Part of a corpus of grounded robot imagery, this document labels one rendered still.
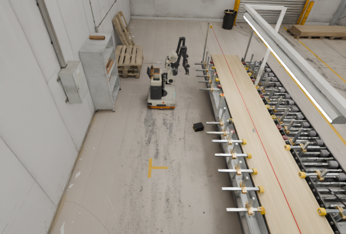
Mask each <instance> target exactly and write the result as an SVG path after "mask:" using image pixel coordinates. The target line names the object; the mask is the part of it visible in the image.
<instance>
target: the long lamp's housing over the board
mask: <svg viewBox="0 0 346 234"><path fill-rule="evenodd" d="M244 17H245V18H246V19H247V20H248V22H249V23H250V24H251V25H252V26H253V28H254V29H255V30H256V31H257V32H258V34H259V35H260V36H261V37H262V38H263V39H264V41H265V42H266V43H267V44H268V45H269V47H270V48H271V49H272V50H273V51H274V53H275V54H276V55H277V56H278V57H279V59H280V60H281V61H282V62H283V63H284V65H285V66H286V67H287V68H288V69H289V71H290V72H291V73H292V74H293V75H294V76H295V78H296V79H297V80H298V81H299V82H300V84H301V85H302V86H303V87H304V88H305V90H306V91H307V92H308V93H309V94H310V96H311V97H312V98H313V99H314V100H315V102H316V103H317V104H318V105H319V106H320V107H321V109H322V110H323V111H324V112H325V113H326V115H327V116H328V117H329V119H330V120H331V121H332V122H331V123H330V124H346V118H345V117H344V116H343V115H342V114H341V113H340V112H339V110H338V109H337V108H336V107H335V106H334V105H333V104H332V103H331V102H330V101H329V100H328V99H327V97H326V96H325V95H324V94H323V93H322V92H320V90H319V89H318V88H317V87H316V86H315V84H314V83H313V82H312V81H311V80H310V79H309V77H308V76H307V75H306V74H305V73H304V72H303V71H302V70H301V69H300V68H299V67H298V66H297V64H296V63H295V62H294V61H293V60H292V59H291V58H290V57H289V56H288V55H287V54H286V52H285V51H284V50H283V49H282V48H281V47H280V46H279V45H277V43H276V42H275V41H274V39H273V38H272V37H271V36H270V35H269V34H268V33H267V32H266V31H265V30H264V29H263V28H262V26H261V25H260V24H259V23H258V22H257V21H256V20H255V19H253V17H252V16H251V14H250V13H248V12H246V13H245V14H244Z"/></svg>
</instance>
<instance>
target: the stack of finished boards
mask: <svg viewBox="0 0 346 234"><path fill-rule="evenodd" d="M292 30H293V31H295V32H296V33H297V34H298V35H300V36H326V37H346V26H320V25H292Z"/></svg>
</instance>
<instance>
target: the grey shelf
mask: <svg viewBox="0 0 346 234"><path fill-rule="evenodd" d="M90 35H104V36H105V40H91V39H89V37H88V39H87V40H86V42H85V43H84V45H83V46H82V47H81V49H80V50H79V55H80V58H81V62H82V66H83V69H84V73H85V76H86V80H87V83H88V86H89V90H90V93H91V97H92V100H93V103H94V107H95V111H96V112H97V111H98V110H113V112H115V110H114V106H115V101H116V99H117V95H118V92H119V90H121V88H120V82H119V76H118V69H117V63H116V56H115V50H114V44H113V38H112V34H111V33H93V32H92V33H91V34H90ZM100 54H101V55H100ZM109 58H110V60H113V61H114V62H113V64H112V67H111V69H110V71H109V73H108V75H107V70H106V64H107V62H108V59H109ZM104 71H105V72H104ZM116 72H117V73H116ZM109 80H110V81H109Z"/></svg>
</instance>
